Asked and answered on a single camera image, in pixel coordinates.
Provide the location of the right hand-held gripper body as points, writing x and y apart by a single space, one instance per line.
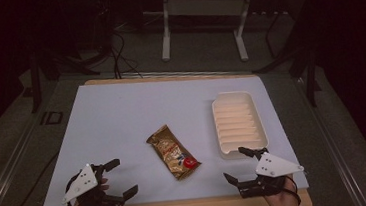
275 166

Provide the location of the black tripod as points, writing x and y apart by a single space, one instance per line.
311 78

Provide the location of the black bracket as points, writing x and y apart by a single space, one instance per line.
52 117

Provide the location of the gold snack packet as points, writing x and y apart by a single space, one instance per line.
173 152

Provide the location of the aluminium rail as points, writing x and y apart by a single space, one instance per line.
8 172
336 143

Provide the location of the person's right hand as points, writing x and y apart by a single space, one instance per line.
285 202

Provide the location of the white metal stand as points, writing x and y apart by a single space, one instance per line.
165 34

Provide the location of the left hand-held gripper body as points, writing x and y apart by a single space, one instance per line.
84 183

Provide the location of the white ribbed plastic tray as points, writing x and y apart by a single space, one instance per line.
239 124

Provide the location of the white table mat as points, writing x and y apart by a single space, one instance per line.
122 121

